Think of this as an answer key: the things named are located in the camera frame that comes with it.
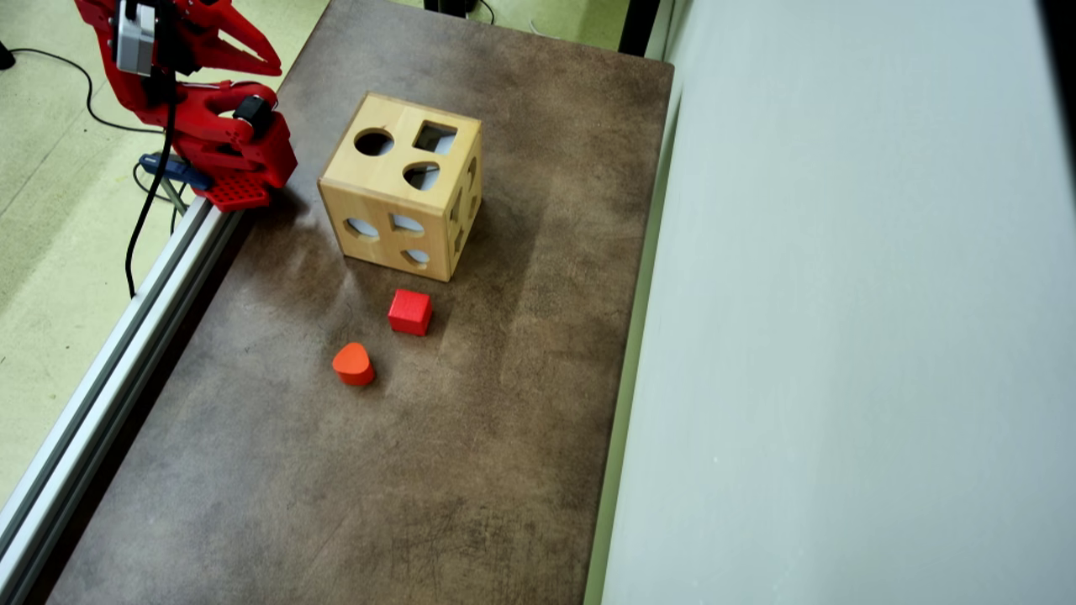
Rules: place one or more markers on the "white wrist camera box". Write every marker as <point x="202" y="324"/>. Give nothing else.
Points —
<point x="134" y="38"/>

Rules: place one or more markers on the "red robot arm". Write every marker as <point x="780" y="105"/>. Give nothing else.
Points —
<point x="218" y="143"/>

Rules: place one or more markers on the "dark vertical post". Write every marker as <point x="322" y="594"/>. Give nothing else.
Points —
<point x="639" y="25"/>

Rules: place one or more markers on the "aluminium profile rail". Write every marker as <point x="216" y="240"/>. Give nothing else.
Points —
<point x="172" y="281"/>

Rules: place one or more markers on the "orange rounded triangle block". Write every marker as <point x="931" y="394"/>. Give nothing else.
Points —
<point x="351" y="363"/>

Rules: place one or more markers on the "red cube block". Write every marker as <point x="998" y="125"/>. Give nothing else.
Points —
<point x="410" y="313"/>

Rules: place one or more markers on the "black round foot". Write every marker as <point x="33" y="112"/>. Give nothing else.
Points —
<point x="5" y="55"/>

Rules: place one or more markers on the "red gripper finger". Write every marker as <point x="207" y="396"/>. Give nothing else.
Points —
<point x="244" y="62"/>
<point x="235" y="25"/>

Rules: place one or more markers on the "wooden shape sorter box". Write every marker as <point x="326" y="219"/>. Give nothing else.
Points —
<point x="395" y="189"/>

